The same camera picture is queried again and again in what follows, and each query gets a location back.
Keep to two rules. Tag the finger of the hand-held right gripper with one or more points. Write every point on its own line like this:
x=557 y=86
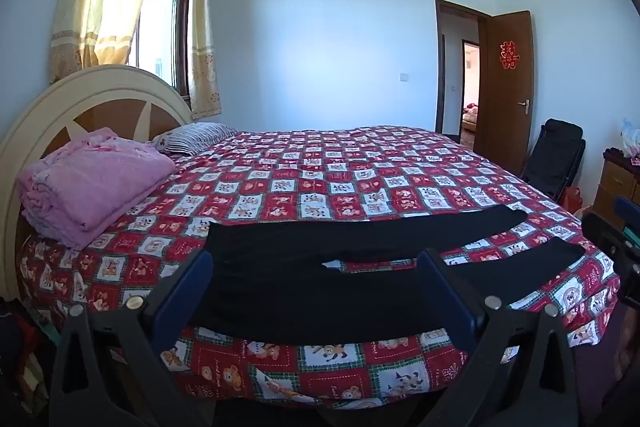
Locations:
x=629 y=208
x=602 y=232

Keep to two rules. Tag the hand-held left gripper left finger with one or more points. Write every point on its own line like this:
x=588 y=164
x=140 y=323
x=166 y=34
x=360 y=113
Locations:
x=186 y=297

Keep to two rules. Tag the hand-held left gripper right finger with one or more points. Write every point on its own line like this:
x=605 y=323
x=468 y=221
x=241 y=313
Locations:
x=450 y=302

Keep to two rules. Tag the black pants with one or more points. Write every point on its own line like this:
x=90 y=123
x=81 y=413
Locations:
x=300 y=257

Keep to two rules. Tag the wooden cabinet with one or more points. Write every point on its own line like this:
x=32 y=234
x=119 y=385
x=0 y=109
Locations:
x=617 y=182

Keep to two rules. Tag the red bag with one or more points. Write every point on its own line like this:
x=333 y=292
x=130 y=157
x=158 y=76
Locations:
x=571 y=199

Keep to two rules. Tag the clear plastic bag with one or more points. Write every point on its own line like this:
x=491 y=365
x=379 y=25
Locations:
x=631 y=137

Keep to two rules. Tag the black folding chair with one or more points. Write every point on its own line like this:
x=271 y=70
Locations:
x=555 y=157

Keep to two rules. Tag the folded pink blanket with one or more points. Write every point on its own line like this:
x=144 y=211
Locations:
x=100 y=177

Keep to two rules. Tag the red checkered cartoon bedspread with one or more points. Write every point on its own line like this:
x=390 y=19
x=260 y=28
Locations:
x=350 y=187

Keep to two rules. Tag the brown wooden door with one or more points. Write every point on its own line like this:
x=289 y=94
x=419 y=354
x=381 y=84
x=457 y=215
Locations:
x=502 y=117

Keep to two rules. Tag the striped pillow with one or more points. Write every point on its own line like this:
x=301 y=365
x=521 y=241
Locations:
x=195 y=138

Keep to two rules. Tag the dark clothes pile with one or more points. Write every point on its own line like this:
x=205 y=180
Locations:
x=20 y=357

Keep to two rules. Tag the red paper door decoration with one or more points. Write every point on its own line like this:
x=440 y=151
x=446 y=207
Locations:
x=509 y=54

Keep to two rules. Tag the cream and wood headboard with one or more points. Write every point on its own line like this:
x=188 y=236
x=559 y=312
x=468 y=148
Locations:
x=100 y=89

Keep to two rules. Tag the narrow yellow curtain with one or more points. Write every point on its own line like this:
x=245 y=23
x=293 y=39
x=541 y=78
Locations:
x=202 y=32

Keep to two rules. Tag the window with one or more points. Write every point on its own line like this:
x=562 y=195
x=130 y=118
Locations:
x=165 y=7

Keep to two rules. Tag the brown door frame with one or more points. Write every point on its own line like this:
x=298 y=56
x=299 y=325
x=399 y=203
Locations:
x=439 y=57

